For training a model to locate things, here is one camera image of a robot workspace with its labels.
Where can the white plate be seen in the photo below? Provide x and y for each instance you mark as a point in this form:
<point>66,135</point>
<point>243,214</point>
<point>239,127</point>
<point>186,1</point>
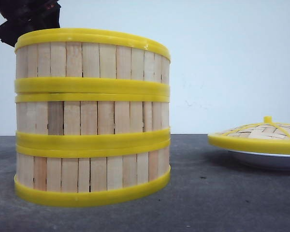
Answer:
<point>263,160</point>

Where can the one-bun bamboo steamer basket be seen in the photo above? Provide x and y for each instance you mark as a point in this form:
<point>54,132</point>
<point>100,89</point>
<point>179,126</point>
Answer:
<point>90,65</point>

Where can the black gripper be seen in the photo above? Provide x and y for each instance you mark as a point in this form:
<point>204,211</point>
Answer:
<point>23,16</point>

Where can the two-bun bamboo steamer basket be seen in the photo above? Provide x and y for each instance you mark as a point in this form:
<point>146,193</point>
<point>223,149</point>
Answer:
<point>47,127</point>

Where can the woven bamboo steamer lid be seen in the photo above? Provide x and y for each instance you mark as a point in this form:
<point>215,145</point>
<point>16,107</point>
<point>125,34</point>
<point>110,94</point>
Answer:
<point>266,137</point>

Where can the three-bun bamboo steamer basket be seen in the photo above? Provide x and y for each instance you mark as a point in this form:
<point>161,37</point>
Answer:
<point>85,182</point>

